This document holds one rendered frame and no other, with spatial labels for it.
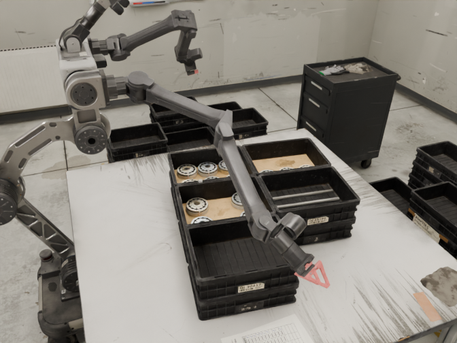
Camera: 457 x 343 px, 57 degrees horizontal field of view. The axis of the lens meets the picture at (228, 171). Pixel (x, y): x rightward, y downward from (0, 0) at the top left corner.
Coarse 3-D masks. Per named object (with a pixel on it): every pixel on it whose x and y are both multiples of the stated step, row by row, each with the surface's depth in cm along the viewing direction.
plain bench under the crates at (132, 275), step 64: (128, 192) 228; (128, 256) 188; (320, 256) 189; (384, 256) 190; (448, 256) 190; (128, 320) 160; (192, 320) 160; (256, 320) 160; (320, 320) 161; (384, 320) 161; (448, 320) 161
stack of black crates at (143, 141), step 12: (120, 132) 314; (132, 132) 317; (144, 132) 321; (156, 132) 325; (108, 144) 313; (120, 144) 313; (132, 144) 314; (144, 144) 294; (156, 144) 298; (120, 156) 293; (132, 156) 296; (144, 156) 299
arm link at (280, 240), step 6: (282, 228) 127; (288, 228) 128; (276, 234) 126; (282, 234) 125; (288, 234) 128; (270, 240) 127; (276, 240) 124; (282, 240) 124; (288, 240) 125; (276, 246) 125; (282, 246) 124; (288, 246) 124; (282, 252) 125
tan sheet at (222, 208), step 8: (208, 200) 202; (216, 200) 202; (224, 200) 202; (184, 208) 196; (216, 208) 196; (224, 208) 196; (232, 208) 196; (192, 216) 191; (208, 216) 191; (216, 216) 191; (224, 216) 191; (232, 216) 192
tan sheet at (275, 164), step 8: (256, 160) 233; (264, 160) 233; (272, 160) 233; (280, 160) 233; (288, 160) 233; (296, 160) 233; (304, 160) 233; (256, 168) 226; (264, 168) 226; (272, 168) 226; (280, 168) 226
